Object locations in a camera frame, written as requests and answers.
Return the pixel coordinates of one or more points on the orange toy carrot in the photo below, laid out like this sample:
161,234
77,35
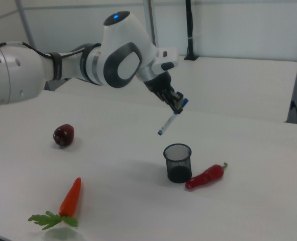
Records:
71,198

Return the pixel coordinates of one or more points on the red toy chili pepper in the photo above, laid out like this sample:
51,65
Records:
206,178

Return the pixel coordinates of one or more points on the grey partition post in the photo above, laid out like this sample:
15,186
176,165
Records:
26,22
151,22

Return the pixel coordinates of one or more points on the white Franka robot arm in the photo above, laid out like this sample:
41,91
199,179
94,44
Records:
123,37

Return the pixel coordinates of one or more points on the red toy apple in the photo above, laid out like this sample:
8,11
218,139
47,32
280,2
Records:
64,135

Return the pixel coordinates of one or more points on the black mesh pen cup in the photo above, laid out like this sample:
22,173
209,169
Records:
178,173

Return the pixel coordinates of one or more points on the blue white marker pen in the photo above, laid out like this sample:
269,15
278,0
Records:
167,123

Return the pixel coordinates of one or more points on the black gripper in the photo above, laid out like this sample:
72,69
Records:
160,85

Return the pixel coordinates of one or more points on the black camera pole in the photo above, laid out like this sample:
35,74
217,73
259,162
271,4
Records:
189,25

